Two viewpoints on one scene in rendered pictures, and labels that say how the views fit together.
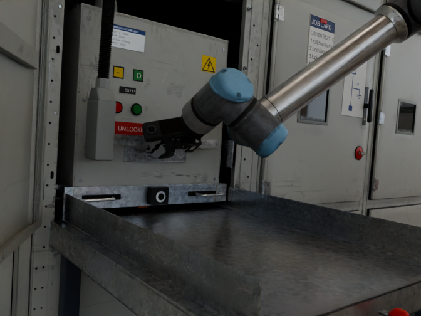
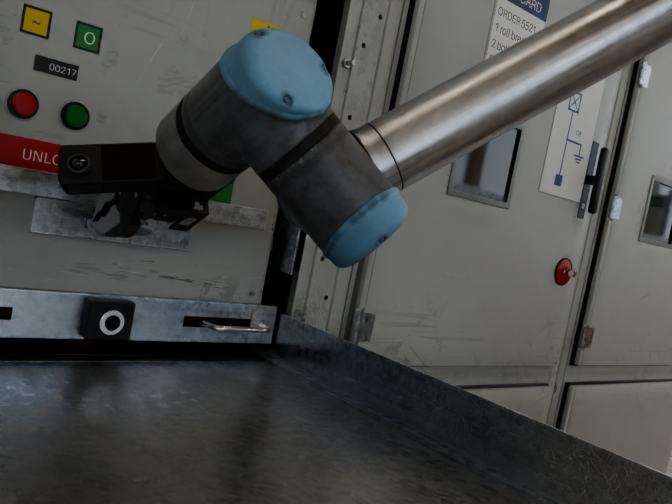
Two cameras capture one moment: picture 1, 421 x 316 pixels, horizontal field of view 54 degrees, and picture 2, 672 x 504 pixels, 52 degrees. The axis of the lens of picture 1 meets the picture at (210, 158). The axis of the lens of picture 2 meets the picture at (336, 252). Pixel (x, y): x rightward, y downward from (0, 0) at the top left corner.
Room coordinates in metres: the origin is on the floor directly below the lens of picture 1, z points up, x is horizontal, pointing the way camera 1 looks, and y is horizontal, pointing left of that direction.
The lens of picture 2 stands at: (0.31, -0.09, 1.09)
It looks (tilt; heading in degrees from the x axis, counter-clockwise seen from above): 4 degrees down; 358
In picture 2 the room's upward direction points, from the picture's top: 11 degrees clockwise
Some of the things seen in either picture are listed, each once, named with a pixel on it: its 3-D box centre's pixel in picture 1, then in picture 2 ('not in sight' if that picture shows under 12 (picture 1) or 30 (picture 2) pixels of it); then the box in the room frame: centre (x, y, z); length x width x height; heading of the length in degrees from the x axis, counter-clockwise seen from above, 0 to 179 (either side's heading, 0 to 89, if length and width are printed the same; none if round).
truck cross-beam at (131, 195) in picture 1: (151, 194); (97, 313); (1.22, 0.17, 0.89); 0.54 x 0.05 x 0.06; 128
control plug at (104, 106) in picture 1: (99, 123); not in sight; (1.02, 0.28, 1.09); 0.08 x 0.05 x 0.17; 38
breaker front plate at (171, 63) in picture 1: (160, 108); (135, 123); (1.21, 0.16, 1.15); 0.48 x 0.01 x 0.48; 128
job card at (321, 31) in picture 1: (321, 46); (515, 43); (1.55, -0.38, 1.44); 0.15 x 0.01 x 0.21; 128
